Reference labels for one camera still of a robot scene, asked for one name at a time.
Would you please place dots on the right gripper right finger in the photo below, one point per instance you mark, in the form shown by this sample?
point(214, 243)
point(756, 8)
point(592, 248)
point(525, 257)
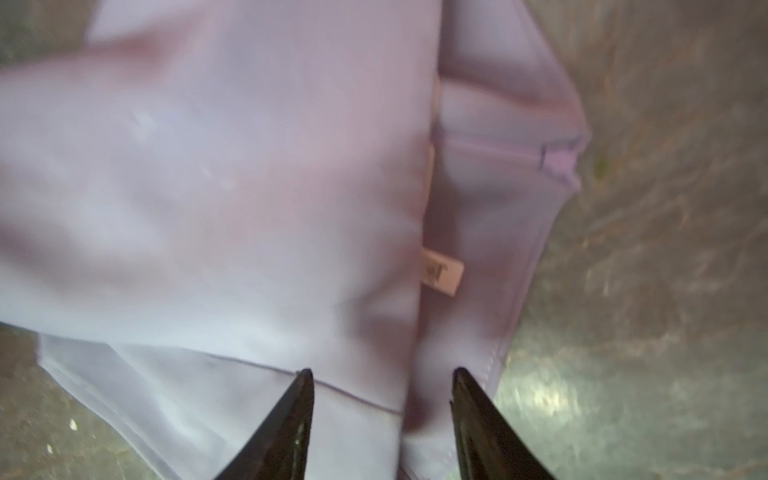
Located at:
point(486, 445)

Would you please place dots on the lavender skirt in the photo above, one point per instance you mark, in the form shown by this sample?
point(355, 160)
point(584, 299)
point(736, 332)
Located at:
point(210, 196)

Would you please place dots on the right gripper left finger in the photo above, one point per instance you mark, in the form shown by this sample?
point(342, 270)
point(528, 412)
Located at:
point(279, 447)

